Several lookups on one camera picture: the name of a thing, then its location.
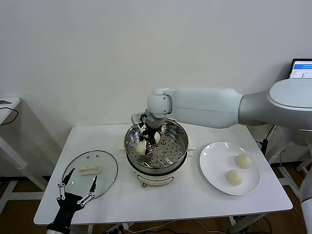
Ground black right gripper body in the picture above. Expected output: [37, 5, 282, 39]
[143, 126, 160, 144]

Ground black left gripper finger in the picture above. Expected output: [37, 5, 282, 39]
[57, 167, 76, 201]
[77, 175, 98, 206]

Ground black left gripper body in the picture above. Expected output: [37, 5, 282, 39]
[47, 192, 84, 229]

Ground round glass pot lid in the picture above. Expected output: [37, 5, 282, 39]
[62, 150, 119, 202]

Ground stainless steel steamer basket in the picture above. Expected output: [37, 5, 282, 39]
[124, 117, 190, 175]

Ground cream electric cooking pot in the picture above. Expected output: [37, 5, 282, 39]
[117, 136, 197, 190]

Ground white round plate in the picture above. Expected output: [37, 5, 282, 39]
[199, 142, 261, 196]

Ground white empty side table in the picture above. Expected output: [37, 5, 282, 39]
[0, 97, 47, 203]

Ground white laptop side table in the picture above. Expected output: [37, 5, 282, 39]
[265, 126, 312, 198]

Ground grey open laptop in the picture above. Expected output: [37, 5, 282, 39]
[289, 58, 312, 80]

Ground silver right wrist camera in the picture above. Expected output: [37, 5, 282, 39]
[131, 113, 148, 131]

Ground thin black looped cable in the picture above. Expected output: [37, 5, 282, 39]
[0, 107, 20, 127]

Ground black cable with adapter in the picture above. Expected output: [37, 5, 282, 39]
[255, 124, 276, 156]

